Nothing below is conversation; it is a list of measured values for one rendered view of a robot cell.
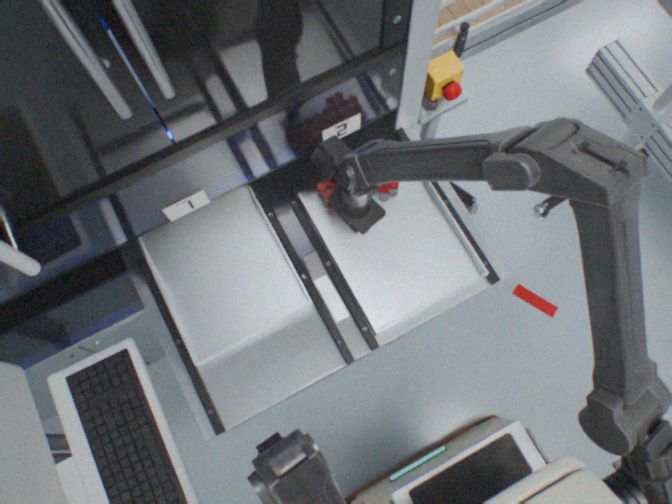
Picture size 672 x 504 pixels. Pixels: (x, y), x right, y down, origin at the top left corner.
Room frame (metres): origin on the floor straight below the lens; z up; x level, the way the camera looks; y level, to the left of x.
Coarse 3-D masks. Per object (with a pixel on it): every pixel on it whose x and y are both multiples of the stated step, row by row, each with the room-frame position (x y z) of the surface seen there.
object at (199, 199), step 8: (200, 192) 0.47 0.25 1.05; (184, 200) 0.46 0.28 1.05; (192, 200) 0.47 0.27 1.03; (200, 200) 0.47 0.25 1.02; (208, 200) 0.48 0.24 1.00; (168, 208) 0.45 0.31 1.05; (176, 208) 0.45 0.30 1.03; (184, 208) 0.46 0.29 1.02; (168, 216) 0.44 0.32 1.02; (176, 216) 0.45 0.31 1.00
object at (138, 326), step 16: (128, 320) 0.35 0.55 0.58; (144, 320) 0.35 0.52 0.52; (96, 336) 0.31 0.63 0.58; (112, 336) 0.32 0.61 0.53; (128, 336) 0.33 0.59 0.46; (144, 336) 0.34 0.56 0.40; (64, 352) 0.28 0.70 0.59; (80, 352) 0.28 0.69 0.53; (96, 352) 0.29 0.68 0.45; (144, 352) 0.32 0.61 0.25; (160, 352) 0.33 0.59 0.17; (32, 368) 0.24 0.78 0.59; (48, 368) 0.25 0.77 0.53; (32, 384) 0.22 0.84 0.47; (48, 400) 0.19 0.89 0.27; (48, 416) 0.16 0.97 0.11
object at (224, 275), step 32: (192, 224) 0.48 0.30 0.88; (224, 224) 0.47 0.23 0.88; (256, 224) 0.46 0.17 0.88; (160, 256) 0.41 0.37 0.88; (192, 256) 0.40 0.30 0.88; (224, 256) 0.40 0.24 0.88; (256, 256) 0.39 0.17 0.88; (160, 288) 0.33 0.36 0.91; (192, 288) 0.33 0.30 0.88; (224, 288) 0.33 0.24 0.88; (256, 288) 0.32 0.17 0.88; (288, 288) 0.32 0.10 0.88; (192, 320) 0.27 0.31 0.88; (224, 320) 0.26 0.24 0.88; (256, 320) 0.25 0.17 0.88; (192, 352) 0.20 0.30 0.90; (224, 352) 0.19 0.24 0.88
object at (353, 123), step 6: (360, 114) 0.61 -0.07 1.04; (348, 120) 0.60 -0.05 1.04; (354, 120) 0.61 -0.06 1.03; (336, 126) 0.59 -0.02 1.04; (342, 126) 0.60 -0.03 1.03; (348, 126) 0.60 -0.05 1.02; (354, 126) 0.61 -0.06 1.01; (324, 132) 0.58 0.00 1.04; (330, 132) 0.59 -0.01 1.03; (336, 132) 0.59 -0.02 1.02; (342, 132) 0.60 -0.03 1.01; (348, 132) 0.60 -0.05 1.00; (324, 138) 0.58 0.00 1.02
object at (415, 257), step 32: (416, 192) 0.51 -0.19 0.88; (320, 224) 0.45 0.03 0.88; (384, 224) 0.44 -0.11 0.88; (416, 224) 0.43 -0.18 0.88; (448, 224) 0.43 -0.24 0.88; (352, 256) 0.37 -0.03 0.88; (384, 256) 0.37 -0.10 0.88; (416, 256) 0.36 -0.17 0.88; (448, 256) 0.36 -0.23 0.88; (352, 288) 0.30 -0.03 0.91; (384, 288) 0.30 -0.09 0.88; (416, 288) 0.29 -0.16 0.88; (448, 288) 0.29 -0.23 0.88; (384, 320) 0.23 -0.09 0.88
